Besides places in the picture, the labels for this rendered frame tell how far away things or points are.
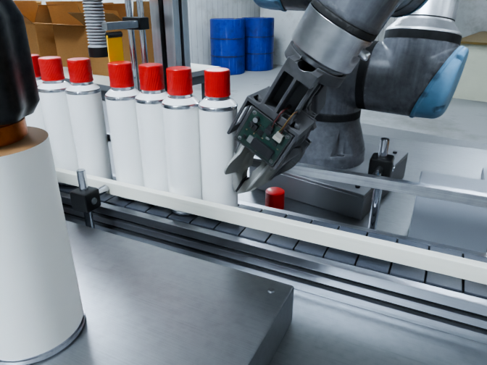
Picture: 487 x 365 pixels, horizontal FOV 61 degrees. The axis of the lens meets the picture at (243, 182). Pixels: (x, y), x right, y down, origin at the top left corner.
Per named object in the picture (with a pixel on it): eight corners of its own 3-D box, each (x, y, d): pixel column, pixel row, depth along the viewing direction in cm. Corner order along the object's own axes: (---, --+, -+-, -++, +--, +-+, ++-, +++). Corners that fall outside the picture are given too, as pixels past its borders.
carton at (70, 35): (35, 68, 251) (22, 1, 236) (106, 58, 291) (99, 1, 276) (80, 75, 228) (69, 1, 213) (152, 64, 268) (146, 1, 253)
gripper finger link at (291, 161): (250, 166, 54) (283, 113, 50) (256, 161, 56) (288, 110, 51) (278, 187, 54) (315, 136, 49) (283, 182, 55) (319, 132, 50)
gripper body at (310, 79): (221, 135, 48) (273, 42, 41) (252, 118, 55) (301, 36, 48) (274, 176, 47) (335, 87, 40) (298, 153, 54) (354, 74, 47)
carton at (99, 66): (69, 76, 225) (56, 1, 210) (136, 64, 265) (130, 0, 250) (125, 83, 206) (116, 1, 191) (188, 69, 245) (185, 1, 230)
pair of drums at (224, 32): (204, 72, 709) (201, 17, 674) (248, 64, 796) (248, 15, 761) (236, 77, 667) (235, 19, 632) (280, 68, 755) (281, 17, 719)
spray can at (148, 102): (141, 195, 66) (127, 63, 58) (172, 189, 68) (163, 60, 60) (151, 209, 62) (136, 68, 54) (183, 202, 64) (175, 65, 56)
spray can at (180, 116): (167, 216, 60) (155, 71, 52) (171, 200, 65) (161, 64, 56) (204, 215, 60) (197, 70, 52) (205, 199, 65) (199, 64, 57)
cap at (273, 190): (268, 201, 75) (268, 185, 74) (286, 204, 74) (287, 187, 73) (262, 209, 73) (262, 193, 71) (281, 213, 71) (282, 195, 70)
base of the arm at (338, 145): (273, 158, 80) (275, 108, 76) (305, 136, 92) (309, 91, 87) (348, 177, 73) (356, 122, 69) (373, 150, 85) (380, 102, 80)
